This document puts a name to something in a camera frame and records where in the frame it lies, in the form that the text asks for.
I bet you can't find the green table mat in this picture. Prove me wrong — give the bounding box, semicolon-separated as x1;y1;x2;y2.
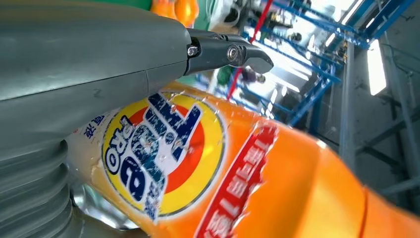
78;0;217;32

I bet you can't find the blue metal frame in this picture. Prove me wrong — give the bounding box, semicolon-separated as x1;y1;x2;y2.
243;0;414;127

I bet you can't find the ceiling light panel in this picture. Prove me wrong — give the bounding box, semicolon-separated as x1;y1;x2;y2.
367;39;388;97

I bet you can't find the red pole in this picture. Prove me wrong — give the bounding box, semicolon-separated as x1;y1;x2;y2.
226;0;273;100

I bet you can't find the orange detergent bottle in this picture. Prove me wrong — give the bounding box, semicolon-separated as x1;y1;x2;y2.
65;81;420;238
174;0;200;28
150;0;176;20

